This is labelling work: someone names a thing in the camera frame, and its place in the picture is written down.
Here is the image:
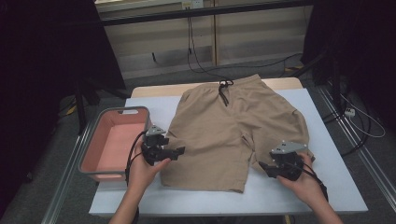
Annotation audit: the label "thick black cable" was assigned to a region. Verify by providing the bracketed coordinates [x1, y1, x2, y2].
[321, 92, 373, 157]

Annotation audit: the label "black metal stand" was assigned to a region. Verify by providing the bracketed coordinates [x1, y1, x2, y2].
[73, 78, 132, 134]
[290, 50, 347, 116]

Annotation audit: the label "black metal bar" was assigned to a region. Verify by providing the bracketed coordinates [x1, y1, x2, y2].
[99, 0, 314, 27]

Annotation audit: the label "light wooden cabinet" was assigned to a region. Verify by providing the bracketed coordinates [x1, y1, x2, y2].
[94, 0, 314, 80]

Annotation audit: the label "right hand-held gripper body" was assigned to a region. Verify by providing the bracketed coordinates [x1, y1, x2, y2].
[269, 140, 308, 183]

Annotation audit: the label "person's left hand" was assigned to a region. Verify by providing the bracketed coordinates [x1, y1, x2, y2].
[127, 148, 172, 195]

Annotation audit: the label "thin black cable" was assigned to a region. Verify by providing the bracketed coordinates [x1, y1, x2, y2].
[186, 7, 233, 81]
[218, 52, 304, 78]

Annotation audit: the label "black curtain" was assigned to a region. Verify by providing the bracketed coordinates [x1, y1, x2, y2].
[0, 0, 127, 216]
[300, 0, 396, 132]

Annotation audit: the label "aluminium rail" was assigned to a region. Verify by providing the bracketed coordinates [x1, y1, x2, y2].
[40, 120, 97, 224]
[316, 85, 396, 203]

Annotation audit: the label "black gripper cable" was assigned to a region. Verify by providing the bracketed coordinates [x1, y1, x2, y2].
[298, 161, 330, 202]
[124, 130, 148, 188]

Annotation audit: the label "wooden table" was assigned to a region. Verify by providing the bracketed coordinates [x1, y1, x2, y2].
[130, 77, 304, 99]

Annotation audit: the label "person's right hand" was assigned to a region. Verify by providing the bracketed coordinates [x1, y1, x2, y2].
[276, 152, 328, 208]

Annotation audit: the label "white table mat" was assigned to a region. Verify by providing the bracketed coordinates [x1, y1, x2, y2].
[88, 88, 369, 217]

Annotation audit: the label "white cable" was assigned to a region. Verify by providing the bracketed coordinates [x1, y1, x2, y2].
[340, 92, 387, 139]

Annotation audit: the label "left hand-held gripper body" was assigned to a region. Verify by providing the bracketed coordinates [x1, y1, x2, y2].
[140, 124, 172, 166]

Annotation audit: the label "white wall socket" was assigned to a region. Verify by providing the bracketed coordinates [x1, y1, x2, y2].
[181, 0, 205, 9]

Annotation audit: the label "yellow floor tape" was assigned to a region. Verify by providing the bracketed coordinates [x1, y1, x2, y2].
[284, 63, 304, 73]
[64, 104, 78, 117]

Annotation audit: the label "beige shorts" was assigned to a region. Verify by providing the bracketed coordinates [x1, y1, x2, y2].
[159, 73, 316, 194]

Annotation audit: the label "pink basket with grey rim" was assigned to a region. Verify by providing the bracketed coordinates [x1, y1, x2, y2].
[78, 105, 153, 183]

